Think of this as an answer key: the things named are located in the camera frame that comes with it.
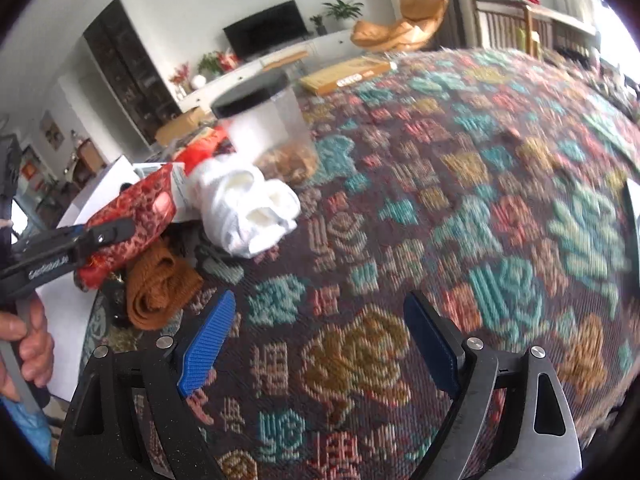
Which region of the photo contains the red patterned fabric pouch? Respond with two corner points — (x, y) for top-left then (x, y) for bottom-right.
(74, 164), (177, 290)

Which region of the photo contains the wooden chair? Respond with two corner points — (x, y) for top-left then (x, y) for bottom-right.
(471, 0), (553, 56)

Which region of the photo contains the flat yellow cardboard box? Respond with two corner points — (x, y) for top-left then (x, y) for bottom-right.
(298, 55), (397, 96)

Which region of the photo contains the white rolled towel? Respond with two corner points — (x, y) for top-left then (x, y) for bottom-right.
(188, 154), (302, 259)

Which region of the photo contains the brown cardboard box on floor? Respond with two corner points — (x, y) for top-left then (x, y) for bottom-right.
(155, 106), (214, 148)

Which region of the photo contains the white tv cabinet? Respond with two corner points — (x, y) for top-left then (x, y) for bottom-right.
(177, 30), (362, 113)

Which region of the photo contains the orange lounge chair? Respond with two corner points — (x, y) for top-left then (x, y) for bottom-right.
(350, 0), (449, 52)

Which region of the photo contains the black television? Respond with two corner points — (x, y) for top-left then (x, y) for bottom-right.
(224, 0), (308, 61)

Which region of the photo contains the clear jar black lid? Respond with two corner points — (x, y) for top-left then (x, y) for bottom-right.
(210, 68), (319, 186)

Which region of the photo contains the white cardboard storage box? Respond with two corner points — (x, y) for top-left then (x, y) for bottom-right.
(38, 156), (139, 401)

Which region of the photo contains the brown knitted cloth roll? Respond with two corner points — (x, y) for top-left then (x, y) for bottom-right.
(126, 238), (204, 330)

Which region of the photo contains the green potted plant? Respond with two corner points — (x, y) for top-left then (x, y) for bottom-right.
(322, 0), (364, 29)

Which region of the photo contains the person's hand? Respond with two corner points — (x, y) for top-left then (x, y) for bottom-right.
(1, 292), (54, 388)

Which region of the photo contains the dark tall bookcase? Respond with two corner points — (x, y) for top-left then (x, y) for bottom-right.
(84, 0), (181, 144)

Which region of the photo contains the orange red fabric pouch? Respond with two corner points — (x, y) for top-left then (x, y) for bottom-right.
(172, 126), (235, 176)

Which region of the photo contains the colourful woven tablecloth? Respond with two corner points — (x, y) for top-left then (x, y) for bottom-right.
(79, 48), (640, 480)

